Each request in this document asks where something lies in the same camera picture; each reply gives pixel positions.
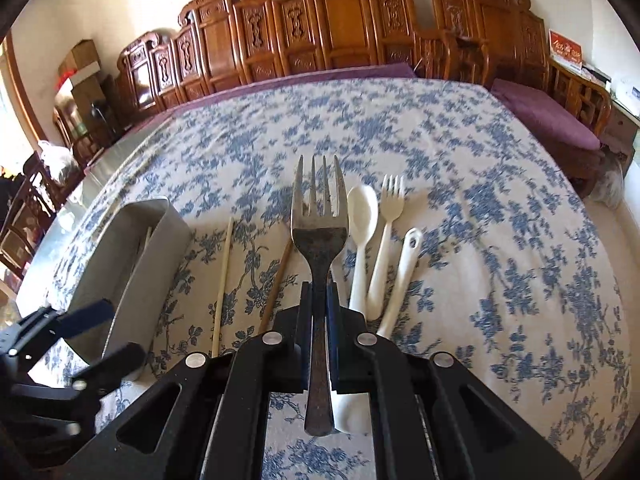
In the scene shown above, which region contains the carved wooden long sofa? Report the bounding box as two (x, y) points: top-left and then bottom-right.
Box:
(116, 0), (451, 117)

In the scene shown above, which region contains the carved wooden side sofa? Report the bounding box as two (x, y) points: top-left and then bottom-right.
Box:
(432, 0), (615, 197)

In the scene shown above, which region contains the cardboard box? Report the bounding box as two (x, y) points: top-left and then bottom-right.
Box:
(58, 40), (101, 75)

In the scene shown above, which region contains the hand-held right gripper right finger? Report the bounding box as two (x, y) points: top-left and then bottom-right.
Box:
(326, 282), (583, 480)

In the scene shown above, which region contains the brown wooden chopstick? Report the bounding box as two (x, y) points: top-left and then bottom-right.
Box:
(256, 241), (294, 335)

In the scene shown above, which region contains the dark wooden chair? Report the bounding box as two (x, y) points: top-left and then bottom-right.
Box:
(0, 152), (68, 281)

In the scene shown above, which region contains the blue floral tablecloth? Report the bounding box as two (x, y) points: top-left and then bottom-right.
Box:
(45, 77), (633, 480)

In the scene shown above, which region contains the long purple seat cushion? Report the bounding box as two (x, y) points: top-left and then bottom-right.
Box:
(132, 62), (418, 128)

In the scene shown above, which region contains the white plastic utensil handle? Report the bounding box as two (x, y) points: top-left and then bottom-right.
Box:
(332, 227), (424, 435)

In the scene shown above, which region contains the white plastic bag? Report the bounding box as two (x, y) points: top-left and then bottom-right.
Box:
(37, 140), (76, 181)

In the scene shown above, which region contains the clear plastic bag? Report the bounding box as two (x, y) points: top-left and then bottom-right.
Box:
(592, 157), (626, 211)

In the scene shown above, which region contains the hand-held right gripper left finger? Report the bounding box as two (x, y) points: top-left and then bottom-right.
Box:
(55, 282), (313, 480)

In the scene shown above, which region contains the white plastic spoon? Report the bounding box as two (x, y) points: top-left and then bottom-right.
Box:
(347, 185), (379, 313)

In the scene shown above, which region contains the metal utensil holder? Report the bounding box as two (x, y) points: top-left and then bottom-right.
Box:
(65, 197), (193, 381)

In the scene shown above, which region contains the metal fork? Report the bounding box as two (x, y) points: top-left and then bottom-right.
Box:
(291, 154), (349, 437)

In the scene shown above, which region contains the wooden side cabinet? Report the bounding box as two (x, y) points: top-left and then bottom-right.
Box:
(597, 97), (640, 181)

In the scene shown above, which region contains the thick purple seat cushion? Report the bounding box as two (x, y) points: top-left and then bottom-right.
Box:
(490, 79), (602, 152)

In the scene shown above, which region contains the white plastic fork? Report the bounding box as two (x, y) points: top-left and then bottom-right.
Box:
(366, 175), (406, 321)

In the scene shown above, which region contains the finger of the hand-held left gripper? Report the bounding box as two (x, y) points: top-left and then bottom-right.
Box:
(0, 299), (117, 357)
(7, 341), (147, 442)

